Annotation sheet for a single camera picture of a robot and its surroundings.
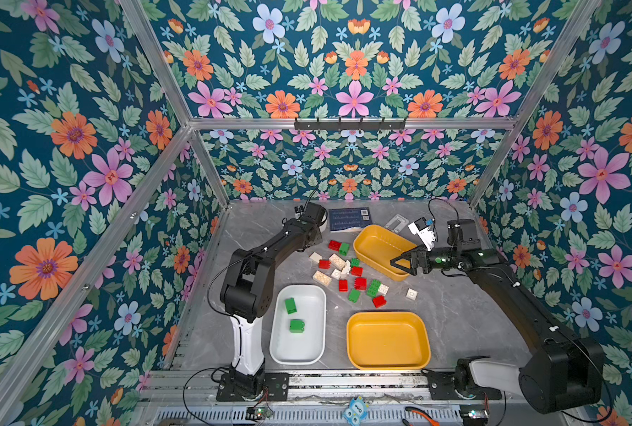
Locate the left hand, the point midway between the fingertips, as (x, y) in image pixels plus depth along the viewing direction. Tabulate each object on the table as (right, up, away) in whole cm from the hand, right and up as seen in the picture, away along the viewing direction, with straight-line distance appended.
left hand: (315, 231), depth 97 cm
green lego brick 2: (-7, -24, -10) cm, 27 cm away
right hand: (+27, -7, -20) cm, 34 cm away
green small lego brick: (+14, -22, -6) cm, 27 cm away
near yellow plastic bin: (+24, -34, -15) cm, 44 cm away
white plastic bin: (-1, -36, -16) cm, 39 cm away
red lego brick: (+23, -24, -6) cm, 34 cm away
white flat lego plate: (+34, -22, -6) cm, 41 cm away
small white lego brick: (0, -10, +4) cm, 11 cm away
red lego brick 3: (+7, -6, +7) cm, 12 cm away
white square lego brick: (+25, -20, -4) cm, 32 cm away
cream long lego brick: (+3, -17, -1) cm, 17 cm away
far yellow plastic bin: (+24, -6, +7) cm, 26 cm away
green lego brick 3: (+11, -7, +4) cm, 14 cm away
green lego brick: (-5, -30, -13) cm, 33 cm away
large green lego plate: (+21, -20, -4) cm, 29 cm away
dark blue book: (+13, +6, +17) cm, 22 cm away
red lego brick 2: (+17, -19, -3) cm, 26 cm away
